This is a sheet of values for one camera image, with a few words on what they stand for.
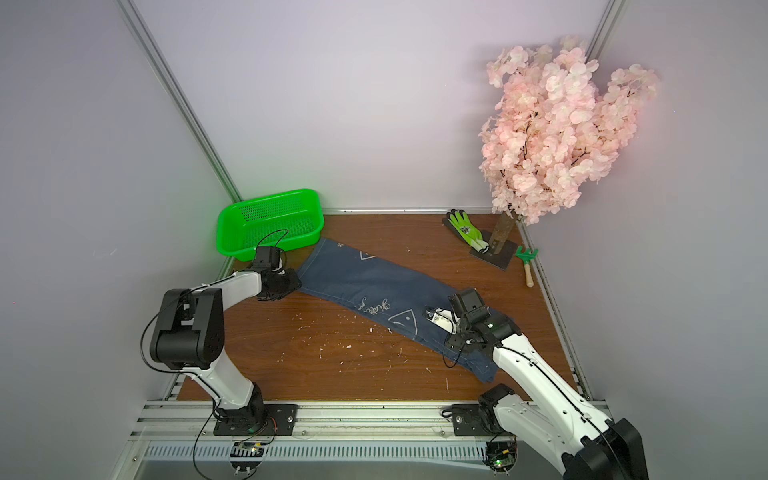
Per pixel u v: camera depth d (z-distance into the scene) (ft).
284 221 3.86
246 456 2.37
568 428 1.32
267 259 2.56
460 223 3.82
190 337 1.58
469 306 1.98
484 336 1.75
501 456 2.28
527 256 3.60
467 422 2.38
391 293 3.11
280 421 2.39
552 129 1.96
